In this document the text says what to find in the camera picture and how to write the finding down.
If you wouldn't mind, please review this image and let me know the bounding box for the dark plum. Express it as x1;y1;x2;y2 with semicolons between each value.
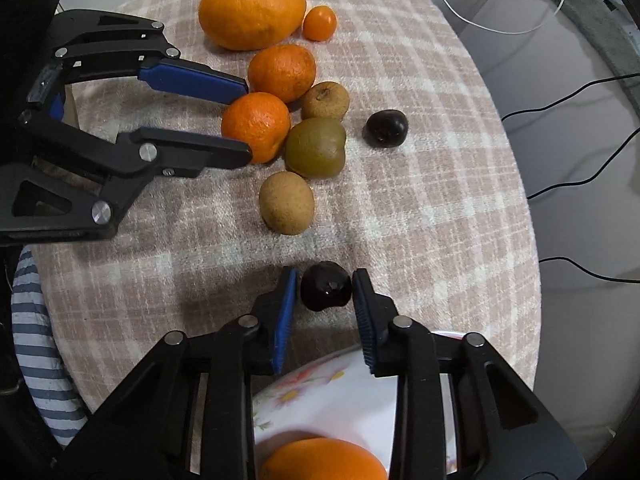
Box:
300;261;352;312
363;110;409;148

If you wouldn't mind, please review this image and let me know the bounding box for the mandarin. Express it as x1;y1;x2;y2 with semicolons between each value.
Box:
221;92;291;165
247;44;317;104

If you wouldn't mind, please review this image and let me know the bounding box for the tan kiwi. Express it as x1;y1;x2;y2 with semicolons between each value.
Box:
258;171;314;235

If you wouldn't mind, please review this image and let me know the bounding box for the green kiwi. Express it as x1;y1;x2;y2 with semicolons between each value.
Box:
284;117;346;179

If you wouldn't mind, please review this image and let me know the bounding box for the floral white plate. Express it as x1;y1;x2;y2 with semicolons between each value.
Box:
250;329;469;480

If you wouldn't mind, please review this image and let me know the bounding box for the large orange in plate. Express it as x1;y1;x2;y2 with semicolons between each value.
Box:
258;438;388;480

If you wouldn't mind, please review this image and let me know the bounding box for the large orange on cloth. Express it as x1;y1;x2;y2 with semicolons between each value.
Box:
198;0;307;51

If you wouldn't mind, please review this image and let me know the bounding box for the striped blue cloth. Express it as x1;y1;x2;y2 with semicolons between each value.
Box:
11;247;89;448

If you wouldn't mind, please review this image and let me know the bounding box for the small brown kiwi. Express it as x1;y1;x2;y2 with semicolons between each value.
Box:
300;81;350;120

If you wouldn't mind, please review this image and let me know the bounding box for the small kumquat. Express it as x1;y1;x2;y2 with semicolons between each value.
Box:
303;6;337;42

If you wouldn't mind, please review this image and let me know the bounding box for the grey sill mat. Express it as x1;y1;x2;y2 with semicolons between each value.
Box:
534;0;640;79

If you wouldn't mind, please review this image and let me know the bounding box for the black cable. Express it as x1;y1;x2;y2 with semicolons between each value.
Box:
500;71;640;123
538;256;640;283
527;127;640;202

